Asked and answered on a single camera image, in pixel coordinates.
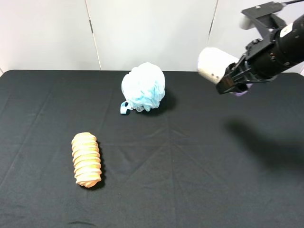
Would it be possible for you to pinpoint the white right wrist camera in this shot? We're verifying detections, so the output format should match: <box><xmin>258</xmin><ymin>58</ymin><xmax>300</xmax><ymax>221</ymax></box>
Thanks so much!
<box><xmin>239</xmin><ymin>1</ymin><xmax>286</xmax><ymax>38</ymax></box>

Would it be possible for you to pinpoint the light blue bath pouf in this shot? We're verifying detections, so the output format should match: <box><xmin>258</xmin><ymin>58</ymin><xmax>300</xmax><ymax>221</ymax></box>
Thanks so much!
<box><xmin>120</xmin><ymin>62</ymin><xmax>165</xmax><ymax>115</ymax></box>

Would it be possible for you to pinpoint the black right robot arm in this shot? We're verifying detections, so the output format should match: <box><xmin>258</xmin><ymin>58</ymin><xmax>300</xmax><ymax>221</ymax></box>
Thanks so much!
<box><xmin>216</xmin><ymin>14</ymin><xmax>304</xmax><ymax>94</ymax></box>

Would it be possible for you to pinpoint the orange spiral bread loaf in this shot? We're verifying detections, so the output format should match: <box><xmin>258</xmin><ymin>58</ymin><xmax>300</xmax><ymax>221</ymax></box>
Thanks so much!
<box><xmin>71</xmin><ymin>132</ymin><xmax>102</xmax><ymax>188</ymax></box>

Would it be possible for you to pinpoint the black tablecloth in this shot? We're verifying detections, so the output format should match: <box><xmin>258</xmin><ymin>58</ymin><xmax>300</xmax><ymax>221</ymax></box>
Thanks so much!
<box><xmin>0</xmin><ymin>70</ymin><xmax>304</xmax><ymax>228</ymax></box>

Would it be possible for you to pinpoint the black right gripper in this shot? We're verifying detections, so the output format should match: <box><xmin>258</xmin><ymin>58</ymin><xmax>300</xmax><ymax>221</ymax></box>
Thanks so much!
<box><xmin>216</xmin><ymin>39</ymin><xmax>283</xmax><ymax>95</ymax></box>

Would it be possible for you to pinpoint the white purple garbage bag roll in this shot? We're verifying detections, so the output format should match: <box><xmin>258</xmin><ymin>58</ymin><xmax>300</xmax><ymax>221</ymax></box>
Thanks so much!
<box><xmin>198</xmin><ymin>47</ymin><xmax>239</xmax><ymax>85</ymax></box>

